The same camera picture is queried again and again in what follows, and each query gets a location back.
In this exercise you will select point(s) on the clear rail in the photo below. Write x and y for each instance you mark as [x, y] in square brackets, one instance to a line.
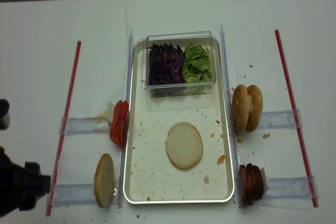
[70, 126]
[73, 194]
[293, 187]
[288, 119]

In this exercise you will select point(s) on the right red tape strip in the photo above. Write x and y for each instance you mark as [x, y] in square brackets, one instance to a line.
[311, 183]

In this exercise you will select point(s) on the sesame bun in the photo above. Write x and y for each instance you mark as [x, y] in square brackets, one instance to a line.
[255, 107]
[240, 108]

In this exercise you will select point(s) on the white patty backstop block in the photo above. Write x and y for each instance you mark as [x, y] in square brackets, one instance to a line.
[264, 180]

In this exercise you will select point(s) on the left red tape strip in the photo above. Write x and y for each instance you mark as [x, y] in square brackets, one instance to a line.
[61, 138]

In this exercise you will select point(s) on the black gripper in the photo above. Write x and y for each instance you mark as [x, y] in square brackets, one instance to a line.
[21, 186]

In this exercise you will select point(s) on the white rectangular metal tray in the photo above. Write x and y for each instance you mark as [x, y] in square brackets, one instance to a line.
[149, 176]

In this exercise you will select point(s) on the lower left clear rail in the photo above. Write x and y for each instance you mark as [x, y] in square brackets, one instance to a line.
[73, 194]

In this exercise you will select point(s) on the food scrap on tray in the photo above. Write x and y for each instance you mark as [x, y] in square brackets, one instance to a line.
[220, 160]

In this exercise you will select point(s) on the right long clear divider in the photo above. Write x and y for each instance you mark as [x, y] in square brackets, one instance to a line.
[229, 81]

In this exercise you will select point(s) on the upper right clear rail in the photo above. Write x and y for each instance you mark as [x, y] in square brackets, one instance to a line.
[288, 119]

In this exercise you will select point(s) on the bun slice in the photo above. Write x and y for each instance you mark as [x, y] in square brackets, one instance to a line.
[104, 181]
[184, 145]

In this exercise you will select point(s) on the brown meat patty slices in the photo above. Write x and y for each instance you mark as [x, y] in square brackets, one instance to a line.
[252, 184]

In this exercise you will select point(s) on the red tape strip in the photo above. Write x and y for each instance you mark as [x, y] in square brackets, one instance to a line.
[311, 183]
[61, 138]

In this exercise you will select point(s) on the lower right clear rail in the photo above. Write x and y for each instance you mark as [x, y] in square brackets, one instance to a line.
[293, 187]

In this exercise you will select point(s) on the sesame bun top left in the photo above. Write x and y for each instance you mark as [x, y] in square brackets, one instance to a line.
[240, 108]

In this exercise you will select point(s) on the white crumb on tray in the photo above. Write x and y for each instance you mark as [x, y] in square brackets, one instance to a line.
[206, 179]

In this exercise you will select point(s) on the green lettuce leaves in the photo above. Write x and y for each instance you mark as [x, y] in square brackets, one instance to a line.
[196, 67]

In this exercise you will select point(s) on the white tomato backstop block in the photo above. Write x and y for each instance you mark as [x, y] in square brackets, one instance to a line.
[110, 111]

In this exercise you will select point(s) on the clear plastic salad container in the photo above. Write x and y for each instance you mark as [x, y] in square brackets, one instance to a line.
[203, 38]

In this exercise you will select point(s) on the red tomato slices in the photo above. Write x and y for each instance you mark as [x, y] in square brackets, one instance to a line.
[120, 123]

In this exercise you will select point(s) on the shredded purple cabbage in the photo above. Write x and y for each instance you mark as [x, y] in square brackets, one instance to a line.
[165, 64]

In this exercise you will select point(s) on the sesame bun top right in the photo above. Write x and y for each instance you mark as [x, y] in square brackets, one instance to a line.
[255, 107]

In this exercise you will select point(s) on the upper left clear rail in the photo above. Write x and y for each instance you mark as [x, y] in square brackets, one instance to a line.
[70, 126]

